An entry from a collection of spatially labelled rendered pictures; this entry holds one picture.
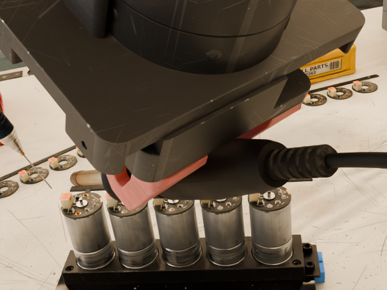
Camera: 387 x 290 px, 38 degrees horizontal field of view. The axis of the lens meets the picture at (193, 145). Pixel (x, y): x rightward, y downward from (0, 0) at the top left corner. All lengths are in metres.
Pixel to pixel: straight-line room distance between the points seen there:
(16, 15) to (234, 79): 0.06
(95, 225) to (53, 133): 0.24
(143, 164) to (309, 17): 0.07
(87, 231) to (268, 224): 0.11
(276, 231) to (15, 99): 0.41
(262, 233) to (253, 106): 0.18
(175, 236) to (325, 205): 0.13
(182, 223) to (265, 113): 0.16
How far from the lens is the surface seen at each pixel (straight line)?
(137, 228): 0.34
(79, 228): 0.34
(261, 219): 0.32
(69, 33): 0.16
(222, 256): 0.34
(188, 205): 0.33
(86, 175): 0.29
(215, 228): 0.33
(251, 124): 0.17
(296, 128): 0.52
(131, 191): 0.22
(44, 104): 0.64
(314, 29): 0.18
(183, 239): 0.34
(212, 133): 0.16
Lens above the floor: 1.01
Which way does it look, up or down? 31 degrees down
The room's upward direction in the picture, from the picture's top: 8 degrees counter-clockwise
